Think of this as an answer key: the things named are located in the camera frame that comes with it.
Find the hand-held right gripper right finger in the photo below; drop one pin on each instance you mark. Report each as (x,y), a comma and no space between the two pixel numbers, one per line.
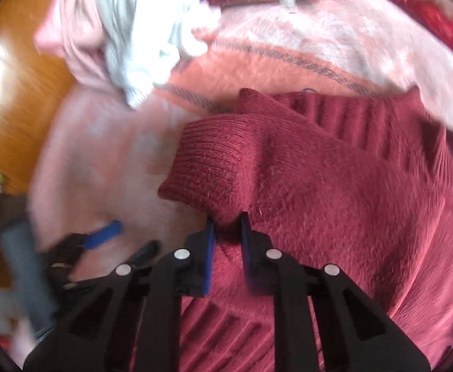
(246,255)

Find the red embroidered cloth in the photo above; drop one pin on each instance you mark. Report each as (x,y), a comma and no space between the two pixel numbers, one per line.
(435,19)

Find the pink printed bed blanket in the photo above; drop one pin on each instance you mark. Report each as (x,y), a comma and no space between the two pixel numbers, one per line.
(114,155)

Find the pink garment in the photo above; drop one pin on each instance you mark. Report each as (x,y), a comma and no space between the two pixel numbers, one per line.
(75,27)

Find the dark red knitted sweater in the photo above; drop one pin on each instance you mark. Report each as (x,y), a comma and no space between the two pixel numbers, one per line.
(307,182)

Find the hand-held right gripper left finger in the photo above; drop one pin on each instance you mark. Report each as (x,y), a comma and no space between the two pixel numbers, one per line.
(209,257)

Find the orange wooden cabinet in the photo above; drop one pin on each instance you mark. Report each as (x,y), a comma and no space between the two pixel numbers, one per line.
(13,97)

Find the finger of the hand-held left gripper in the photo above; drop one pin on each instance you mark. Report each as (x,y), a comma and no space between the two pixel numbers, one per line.
(147,251)
(102,234)

